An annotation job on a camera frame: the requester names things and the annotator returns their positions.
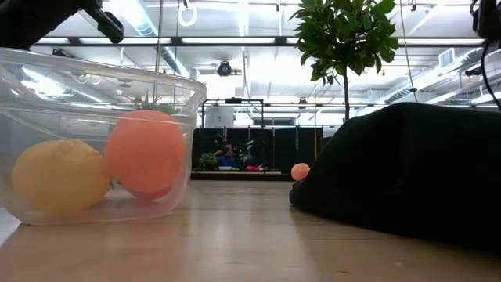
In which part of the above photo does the green potted tree black pot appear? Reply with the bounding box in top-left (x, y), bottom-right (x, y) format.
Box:
top-left (288, 0), bottom-right (401, 123)

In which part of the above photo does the white cabinet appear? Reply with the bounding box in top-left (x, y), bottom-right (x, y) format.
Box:
top-left (204, 105), bottom-right (236, 129)

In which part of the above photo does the black cloth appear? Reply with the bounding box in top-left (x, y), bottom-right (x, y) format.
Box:
top-left (289, 102), bottom-right (501, 251)

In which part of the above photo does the succulent in white patterned pot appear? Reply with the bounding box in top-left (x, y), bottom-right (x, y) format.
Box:
top-left (135, 92), bottom-right (181, 115)

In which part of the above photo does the yellow toy lemon green leaf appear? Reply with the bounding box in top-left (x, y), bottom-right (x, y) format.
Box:
top-left (10, 139), bottom-right (114, 215)

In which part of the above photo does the thin hanging cable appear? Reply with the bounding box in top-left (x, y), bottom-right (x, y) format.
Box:
top-left (398, 0), bottom-right (412, 74)

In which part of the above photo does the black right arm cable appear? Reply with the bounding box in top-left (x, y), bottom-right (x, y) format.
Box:
top-left (480, 37), bottom-right (501, 113)

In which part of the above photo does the black background gantry frame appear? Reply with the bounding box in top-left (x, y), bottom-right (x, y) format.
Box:
top-left (200, 96), bottom-right (266, 130)

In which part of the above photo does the white hanging cable loop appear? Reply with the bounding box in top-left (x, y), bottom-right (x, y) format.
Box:
top-left (178, 2), bottom-right (199, 28)

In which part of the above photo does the small background plant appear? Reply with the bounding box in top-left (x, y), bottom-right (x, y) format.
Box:
top-left (199, 152), bottom-right (218, 170)

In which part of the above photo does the clear plastic tupperware container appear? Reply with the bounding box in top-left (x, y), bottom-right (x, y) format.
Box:
top-left (0, 46), bottom-right (207, 226)

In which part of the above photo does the grey hanging cable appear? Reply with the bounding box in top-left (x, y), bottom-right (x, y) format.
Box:
top-left (155, 0), bottom-right (165, 93)

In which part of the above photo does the orange toy fruit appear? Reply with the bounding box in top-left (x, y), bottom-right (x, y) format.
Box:
top-left (103, 109), bottom-right (187, 197)

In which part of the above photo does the black ceiling dome camera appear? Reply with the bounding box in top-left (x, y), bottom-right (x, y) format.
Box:
top-left (217, 60), bottom-right (234, 78)

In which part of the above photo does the pink toy peach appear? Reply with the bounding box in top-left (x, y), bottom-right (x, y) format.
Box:
top-left (290, 162), bottom-right (312, 183)

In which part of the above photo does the black partition wall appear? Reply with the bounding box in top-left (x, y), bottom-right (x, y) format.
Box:
top-left (190, 125), bottom-right (326, 173)

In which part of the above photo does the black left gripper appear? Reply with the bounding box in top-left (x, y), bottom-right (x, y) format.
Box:
top-left (0, 0), bottom-right (124, 50)

